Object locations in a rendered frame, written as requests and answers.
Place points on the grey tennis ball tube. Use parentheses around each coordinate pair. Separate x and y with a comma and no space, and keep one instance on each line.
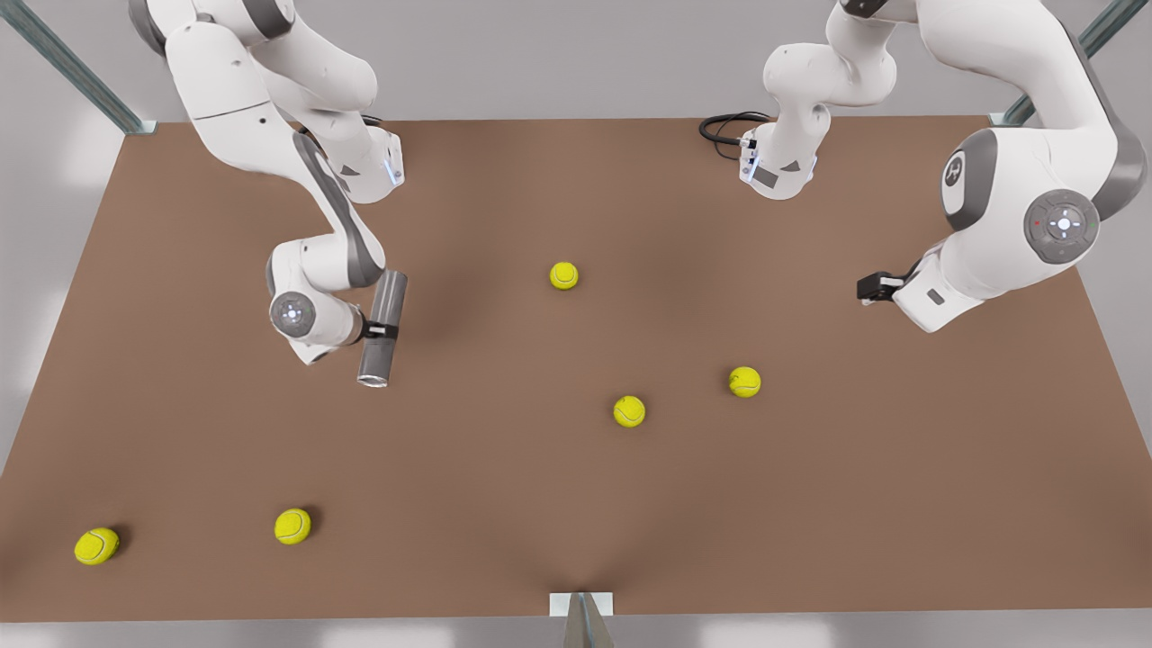
(389,292)

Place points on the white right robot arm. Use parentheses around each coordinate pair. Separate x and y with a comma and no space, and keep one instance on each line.
(236,108)

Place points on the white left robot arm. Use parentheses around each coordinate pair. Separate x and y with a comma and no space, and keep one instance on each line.
(1017,171)

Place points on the yellow tennis ball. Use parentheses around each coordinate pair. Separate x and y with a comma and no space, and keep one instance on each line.
(96,546)
(744,382)
(629,411)
(292,526)
(564,275)

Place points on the silver frame post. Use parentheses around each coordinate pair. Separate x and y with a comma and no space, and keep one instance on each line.
(76,72)
(1080,49)
(583,616)

